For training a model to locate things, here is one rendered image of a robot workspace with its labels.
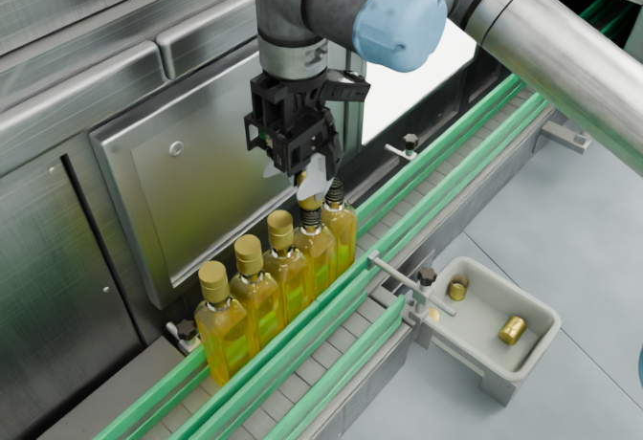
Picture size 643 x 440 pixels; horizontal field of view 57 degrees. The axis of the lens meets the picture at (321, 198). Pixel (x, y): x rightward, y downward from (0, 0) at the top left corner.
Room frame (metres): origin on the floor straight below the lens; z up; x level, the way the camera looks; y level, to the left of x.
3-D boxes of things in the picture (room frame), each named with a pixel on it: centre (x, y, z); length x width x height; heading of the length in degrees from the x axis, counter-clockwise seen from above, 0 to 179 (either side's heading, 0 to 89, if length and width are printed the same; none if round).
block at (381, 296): (0.57, -0.13, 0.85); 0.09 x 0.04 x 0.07; 48
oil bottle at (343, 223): (0.61, -0.02, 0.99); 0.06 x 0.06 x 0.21; 48
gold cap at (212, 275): (0.44, 0.14, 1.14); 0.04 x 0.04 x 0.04
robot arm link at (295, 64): (0.55, 0.03, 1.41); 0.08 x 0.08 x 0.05
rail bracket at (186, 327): (0.47, 0.21, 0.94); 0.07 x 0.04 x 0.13; 48
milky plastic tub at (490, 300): (0.58, -0.30, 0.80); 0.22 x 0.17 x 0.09; 48
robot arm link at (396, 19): (0.50, -0.06, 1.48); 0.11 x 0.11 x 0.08; 48
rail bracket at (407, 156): (0.88, -0.16, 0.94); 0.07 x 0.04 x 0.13; 48
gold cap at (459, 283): (0.67, -0.27, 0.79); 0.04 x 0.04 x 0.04
